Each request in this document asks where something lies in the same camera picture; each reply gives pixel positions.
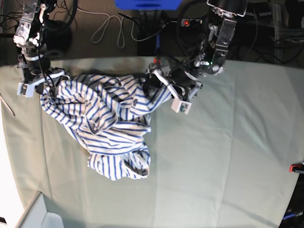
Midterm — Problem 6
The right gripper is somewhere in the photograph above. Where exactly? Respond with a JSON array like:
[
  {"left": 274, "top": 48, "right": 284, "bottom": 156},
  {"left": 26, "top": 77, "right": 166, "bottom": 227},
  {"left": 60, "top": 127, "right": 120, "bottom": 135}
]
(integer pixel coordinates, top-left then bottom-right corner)
[{"left": 16, "top": 54, "right": 69, "bottom": 94}]

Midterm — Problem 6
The white looped cable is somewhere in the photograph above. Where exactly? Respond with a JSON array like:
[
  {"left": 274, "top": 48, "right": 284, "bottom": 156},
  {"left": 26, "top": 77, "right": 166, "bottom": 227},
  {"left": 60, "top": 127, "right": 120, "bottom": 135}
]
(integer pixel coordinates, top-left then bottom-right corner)
[{"left": 75, "top": 0, "right": 143, "bottom": 49}]

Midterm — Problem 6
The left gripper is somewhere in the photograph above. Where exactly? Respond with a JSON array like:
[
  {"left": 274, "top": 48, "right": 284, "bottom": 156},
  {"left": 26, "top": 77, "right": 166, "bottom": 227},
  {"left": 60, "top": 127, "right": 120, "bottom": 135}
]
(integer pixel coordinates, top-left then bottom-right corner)
[{"left": 142, "top": 59, "right": 203, "bottom": 101}]

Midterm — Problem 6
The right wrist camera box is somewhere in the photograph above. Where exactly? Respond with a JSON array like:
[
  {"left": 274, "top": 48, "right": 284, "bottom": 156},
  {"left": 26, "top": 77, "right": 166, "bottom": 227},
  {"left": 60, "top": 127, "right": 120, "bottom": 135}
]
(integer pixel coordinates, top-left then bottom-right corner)
[{"left": 17, "top": 83, "right": 35, "bottom": 98}]

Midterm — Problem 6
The green table cloth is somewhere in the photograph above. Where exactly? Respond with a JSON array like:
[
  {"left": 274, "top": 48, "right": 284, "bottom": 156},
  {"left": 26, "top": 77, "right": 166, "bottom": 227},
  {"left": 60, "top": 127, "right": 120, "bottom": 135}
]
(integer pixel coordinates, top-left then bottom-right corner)
[{"left": 0, "top": 61, "right": 304, "bottom": 228}]

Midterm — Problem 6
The white bin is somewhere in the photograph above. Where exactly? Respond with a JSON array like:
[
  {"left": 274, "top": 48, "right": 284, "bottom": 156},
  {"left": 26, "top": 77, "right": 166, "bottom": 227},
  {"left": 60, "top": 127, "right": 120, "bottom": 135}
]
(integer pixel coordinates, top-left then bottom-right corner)
[{"left": 15, "top": 191, "right": 64, "bottom": 228}]

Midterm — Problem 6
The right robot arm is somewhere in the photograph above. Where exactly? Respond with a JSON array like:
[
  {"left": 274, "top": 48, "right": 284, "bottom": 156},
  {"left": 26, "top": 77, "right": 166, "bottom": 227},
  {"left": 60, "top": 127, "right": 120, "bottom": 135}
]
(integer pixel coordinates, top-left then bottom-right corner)
[{"left": 13, "top": 0, "right": 72, "bottom": 97}]

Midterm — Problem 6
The red black clamp right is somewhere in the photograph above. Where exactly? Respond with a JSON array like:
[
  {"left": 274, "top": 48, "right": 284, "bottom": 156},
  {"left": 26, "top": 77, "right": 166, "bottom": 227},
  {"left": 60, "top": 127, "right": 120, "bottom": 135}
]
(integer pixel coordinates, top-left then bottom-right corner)
[{"left": 289, "top": 163, "right": 304, "bottom": 174}]

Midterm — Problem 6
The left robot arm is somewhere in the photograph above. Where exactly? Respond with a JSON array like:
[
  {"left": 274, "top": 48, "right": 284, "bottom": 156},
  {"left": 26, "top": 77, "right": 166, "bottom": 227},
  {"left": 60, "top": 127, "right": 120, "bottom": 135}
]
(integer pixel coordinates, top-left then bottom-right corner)
[{"left": 143, "top": 0, "right": 248, "bottom": 101}]

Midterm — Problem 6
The white power strip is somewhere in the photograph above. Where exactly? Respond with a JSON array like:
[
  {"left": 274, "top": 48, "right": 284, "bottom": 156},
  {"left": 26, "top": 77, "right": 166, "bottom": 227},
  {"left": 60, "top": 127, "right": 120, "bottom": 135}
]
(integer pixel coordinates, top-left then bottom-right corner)
[{"left": 180, "top": 18, "right": 203, "bottom": 28}]

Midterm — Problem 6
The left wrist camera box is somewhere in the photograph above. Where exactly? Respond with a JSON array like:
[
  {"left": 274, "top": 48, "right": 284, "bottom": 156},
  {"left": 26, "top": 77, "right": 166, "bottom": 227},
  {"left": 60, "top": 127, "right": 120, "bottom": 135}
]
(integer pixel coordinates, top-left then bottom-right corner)
[{"left": 171, "top": 98, "right": 192, "bottom": 114}]

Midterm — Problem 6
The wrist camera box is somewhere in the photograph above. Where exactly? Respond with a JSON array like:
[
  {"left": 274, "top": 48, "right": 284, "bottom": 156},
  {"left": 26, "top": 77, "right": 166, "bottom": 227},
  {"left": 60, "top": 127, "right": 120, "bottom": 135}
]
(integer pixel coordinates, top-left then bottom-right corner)
[
  {"left": 17, "top": 83, "right": 35, "bottom": 98},
  {"left": 171, "top": 98, "right": 192, "bottom": 114}
]

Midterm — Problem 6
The blue box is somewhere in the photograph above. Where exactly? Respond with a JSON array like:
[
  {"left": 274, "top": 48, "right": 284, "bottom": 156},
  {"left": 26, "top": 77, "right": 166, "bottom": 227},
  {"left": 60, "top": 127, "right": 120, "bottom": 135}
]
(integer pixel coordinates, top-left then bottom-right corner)
[{"left": 115, "top": 0, "right": 182, "bottom": 10}]

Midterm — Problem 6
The blue white striped t-shirt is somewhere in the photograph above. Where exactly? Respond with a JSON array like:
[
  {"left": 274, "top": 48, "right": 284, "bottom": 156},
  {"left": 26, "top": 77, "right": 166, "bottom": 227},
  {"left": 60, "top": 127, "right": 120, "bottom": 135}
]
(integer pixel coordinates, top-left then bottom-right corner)
[{"left": 40, "top": 75, "right": 171, "bottom": 181}]

